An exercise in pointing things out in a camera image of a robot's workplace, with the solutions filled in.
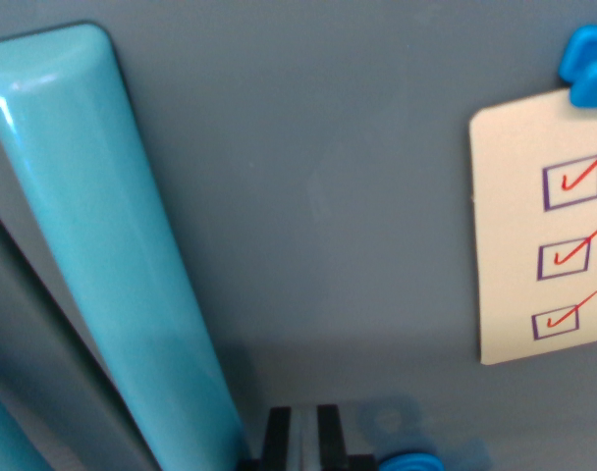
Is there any grey fridge door with display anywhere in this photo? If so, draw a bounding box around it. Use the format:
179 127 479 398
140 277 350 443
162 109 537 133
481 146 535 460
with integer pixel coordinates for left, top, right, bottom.
0 203 155 471

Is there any blue clip without card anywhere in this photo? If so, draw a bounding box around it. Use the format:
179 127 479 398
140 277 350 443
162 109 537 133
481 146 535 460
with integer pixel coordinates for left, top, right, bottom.
377 452 446 471

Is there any teal handle of display door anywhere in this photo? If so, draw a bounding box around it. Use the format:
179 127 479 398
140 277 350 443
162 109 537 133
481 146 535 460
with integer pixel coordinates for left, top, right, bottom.
0 381 52 471

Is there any teal handle of logo door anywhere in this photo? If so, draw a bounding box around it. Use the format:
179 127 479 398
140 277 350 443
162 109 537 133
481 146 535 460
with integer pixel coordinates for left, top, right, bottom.
0 24 246 471

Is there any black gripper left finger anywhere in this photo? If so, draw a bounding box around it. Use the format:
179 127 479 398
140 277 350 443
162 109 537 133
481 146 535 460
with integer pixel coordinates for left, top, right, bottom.
259 406 294 471

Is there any grey toy refrigerator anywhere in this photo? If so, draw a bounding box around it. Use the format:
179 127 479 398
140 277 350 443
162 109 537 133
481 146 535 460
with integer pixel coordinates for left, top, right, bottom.
0 0 597 471

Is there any cream grocery checklist card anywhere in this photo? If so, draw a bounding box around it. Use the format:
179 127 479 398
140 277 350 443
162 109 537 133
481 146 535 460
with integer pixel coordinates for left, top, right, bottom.
468 87 597 367

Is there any blue clip holding card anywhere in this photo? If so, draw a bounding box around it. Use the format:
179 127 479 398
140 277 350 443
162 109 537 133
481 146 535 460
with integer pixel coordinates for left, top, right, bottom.
557 25 597 111

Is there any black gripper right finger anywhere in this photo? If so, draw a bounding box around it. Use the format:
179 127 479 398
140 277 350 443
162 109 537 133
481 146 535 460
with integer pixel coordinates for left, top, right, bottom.
315 403 350 471

